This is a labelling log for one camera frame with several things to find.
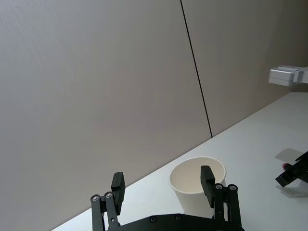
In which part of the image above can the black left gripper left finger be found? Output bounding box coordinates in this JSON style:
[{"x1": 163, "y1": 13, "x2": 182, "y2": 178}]
[{"x1": 90, "y1": 171, "x2": 126, "y2": 231}]

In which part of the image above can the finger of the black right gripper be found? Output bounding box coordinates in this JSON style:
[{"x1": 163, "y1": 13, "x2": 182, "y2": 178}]
[{"x1": 275, "y1": 150, "x2": 308, "y2": 187}]

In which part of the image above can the white paper cup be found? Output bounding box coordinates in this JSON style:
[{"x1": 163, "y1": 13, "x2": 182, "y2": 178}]
[{"x1": 169, "y1": 156, "x2": 227, "y2": 220}]

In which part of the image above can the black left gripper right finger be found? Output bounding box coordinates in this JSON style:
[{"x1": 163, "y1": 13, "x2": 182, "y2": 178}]
[{"x1": 200, "y1": 165, "x2": 243, "y2": 228}]

